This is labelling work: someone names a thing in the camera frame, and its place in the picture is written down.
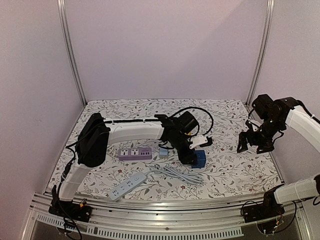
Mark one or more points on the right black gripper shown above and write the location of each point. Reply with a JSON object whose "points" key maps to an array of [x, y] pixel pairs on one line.
{"points": [[255, 139]]}

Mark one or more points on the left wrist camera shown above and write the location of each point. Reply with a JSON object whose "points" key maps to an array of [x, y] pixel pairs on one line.
{"points": [[200, 141]]}

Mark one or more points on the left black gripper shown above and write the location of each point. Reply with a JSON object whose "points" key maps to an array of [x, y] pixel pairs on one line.
{"points": [[186, 158]]}

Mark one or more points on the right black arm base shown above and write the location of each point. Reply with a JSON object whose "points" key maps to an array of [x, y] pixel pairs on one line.
{"points": [[252, 211]]}

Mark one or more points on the small light blue adapter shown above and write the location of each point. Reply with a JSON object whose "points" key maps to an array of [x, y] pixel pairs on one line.
{"points": [[163, 153]]}

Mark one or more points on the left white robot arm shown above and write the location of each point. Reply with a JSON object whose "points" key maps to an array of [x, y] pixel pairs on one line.
{"points": [[90, 149]]}

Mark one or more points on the grey-blue power strip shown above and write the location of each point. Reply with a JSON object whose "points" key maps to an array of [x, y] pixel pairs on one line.
{"points": [[127, 186]]}

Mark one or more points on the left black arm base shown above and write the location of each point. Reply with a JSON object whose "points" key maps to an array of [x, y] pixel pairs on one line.
{"points": [[68, 209]]}

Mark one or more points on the aluminium front rail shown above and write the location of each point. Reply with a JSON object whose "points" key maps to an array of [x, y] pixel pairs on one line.
{"points": [[206, 219]]}

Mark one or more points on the left aluminium frame post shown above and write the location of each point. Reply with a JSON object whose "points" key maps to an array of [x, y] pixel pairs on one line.
{"points": [[61, 6]]}

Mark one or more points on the aluminium frame post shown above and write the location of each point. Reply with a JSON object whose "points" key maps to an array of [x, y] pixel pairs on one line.
{"points": [[262, 51], [61, 6]]}

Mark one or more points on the floral patterned table mat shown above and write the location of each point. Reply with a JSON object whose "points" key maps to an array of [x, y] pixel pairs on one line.
{"points": [[226, 172]]}

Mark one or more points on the purple power strip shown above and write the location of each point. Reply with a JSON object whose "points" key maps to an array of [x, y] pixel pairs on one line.
{"points": [[135, 154]]}

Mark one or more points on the right aluminium frame post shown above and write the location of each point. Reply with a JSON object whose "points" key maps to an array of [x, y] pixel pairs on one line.
{"points": [[262, 51]]}

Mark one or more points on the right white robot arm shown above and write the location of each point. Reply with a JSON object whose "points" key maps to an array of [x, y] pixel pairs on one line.
{"points": [[288, 130]]}

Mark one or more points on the blue cube plug adapter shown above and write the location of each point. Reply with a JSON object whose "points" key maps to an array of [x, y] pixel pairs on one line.
{"points": [[201, 159]]}

